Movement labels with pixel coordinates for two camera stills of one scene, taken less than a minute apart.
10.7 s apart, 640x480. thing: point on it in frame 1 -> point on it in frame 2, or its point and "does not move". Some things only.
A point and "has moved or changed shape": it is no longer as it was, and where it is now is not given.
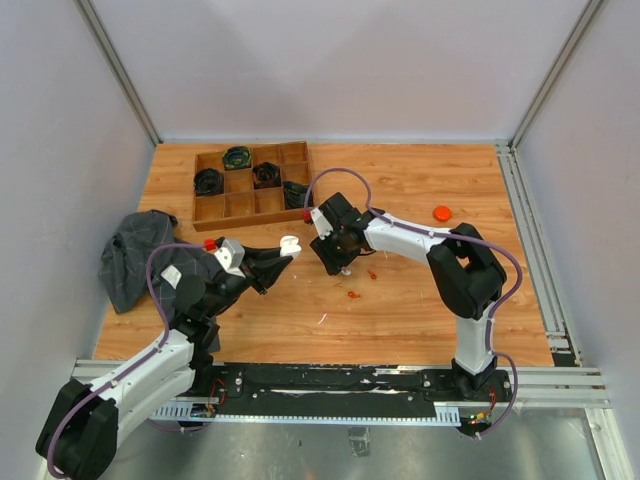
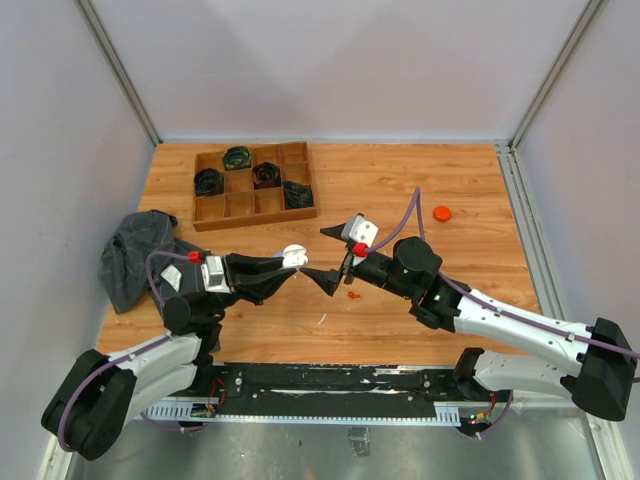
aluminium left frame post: [89, 13] does not move
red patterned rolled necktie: [266, 175] does not move
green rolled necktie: [236, 157] does not move
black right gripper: [333, 262] -> [327, 279]
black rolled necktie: [208, 182] does not move
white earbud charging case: [289, 246] has moved or changed shape
